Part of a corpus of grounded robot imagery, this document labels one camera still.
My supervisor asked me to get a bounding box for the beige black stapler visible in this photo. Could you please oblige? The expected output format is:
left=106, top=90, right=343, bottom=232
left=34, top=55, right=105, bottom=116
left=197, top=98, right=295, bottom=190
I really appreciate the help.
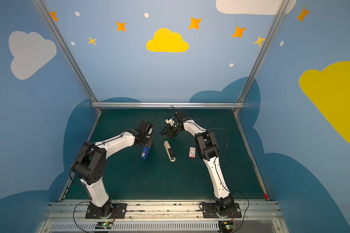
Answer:
left=164, top=141, right=176, bottom=162

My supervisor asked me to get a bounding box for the red white staple box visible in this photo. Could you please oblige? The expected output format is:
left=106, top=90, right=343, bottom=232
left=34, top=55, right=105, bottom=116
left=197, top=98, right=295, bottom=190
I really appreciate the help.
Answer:
left=189, top=147, right=196, bottom=158

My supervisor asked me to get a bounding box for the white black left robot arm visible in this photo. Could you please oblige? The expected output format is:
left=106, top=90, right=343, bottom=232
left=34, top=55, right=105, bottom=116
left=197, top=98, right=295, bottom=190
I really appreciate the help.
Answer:
left=70, top=120, right=154, bottom=219

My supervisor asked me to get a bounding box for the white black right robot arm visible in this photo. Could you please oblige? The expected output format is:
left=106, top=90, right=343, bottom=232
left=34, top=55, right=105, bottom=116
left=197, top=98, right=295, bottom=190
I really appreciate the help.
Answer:
left=161, top=110, right=235, bottom=216

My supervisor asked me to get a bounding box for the aluminium back crossbar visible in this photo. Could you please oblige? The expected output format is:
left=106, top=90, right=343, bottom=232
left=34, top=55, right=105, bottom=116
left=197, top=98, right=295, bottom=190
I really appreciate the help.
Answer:
left=91, top=102, right=244, bottom=109

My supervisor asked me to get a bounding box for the left green circuit board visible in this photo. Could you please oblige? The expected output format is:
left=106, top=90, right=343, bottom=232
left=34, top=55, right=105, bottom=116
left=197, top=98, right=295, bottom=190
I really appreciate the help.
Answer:
left=95, top=222, right=113, bottom=230

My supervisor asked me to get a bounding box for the green circuit board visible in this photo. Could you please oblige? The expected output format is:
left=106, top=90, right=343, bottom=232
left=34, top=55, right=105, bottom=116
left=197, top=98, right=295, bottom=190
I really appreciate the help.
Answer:
left=95, top=222, right=113, bottom=230
left=218, top=221, right=235, bottom=233

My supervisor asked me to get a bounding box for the right green circuit board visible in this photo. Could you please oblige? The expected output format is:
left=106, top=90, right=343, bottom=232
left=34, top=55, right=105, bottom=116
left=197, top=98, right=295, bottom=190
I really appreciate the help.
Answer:
left=218, top=221, right=235, bottom=233

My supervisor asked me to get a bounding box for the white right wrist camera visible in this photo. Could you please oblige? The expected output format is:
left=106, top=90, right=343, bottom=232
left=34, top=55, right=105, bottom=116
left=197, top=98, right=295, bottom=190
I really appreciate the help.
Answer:
left=165, top=117, right=176, bottom=126

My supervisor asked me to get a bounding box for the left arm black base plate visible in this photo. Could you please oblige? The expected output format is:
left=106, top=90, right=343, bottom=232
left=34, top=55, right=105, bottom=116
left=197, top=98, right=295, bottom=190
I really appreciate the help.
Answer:
left=85, top=202, right=127, bottom=219

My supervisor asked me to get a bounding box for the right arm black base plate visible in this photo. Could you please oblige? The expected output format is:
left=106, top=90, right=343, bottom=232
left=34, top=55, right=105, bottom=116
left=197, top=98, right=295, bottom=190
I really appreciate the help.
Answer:
left=199, top=202, right=242, bottom=218

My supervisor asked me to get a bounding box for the left aluminium frame post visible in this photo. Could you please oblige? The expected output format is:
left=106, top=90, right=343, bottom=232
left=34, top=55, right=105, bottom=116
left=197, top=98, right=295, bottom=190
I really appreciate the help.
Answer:
left=32, top=0, right=98, bottom=103

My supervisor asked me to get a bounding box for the aluminium frame post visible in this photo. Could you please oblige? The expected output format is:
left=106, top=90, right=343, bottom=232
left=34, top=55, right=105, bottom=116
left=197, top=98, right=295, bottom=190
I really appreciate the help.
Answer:
left=233, top=0, right=290, bottom=116
left=32, top=0, right=98, bottom=103

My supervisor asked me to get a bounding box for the aluminium front rail frame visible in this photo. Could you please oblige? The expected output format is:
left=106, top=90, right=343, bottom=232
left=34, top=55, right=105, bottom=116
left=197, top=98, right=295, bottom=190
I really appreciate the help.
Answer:
left=36, top=200, right=289, bottom=233

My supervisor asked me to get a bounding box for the right aluminium frame post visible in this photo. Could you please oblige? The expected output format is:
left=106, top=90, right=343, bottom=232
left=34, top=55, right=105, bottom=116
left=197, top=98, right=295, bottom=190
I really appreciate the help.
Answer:
left=233, top=0, right=290, bottom=116

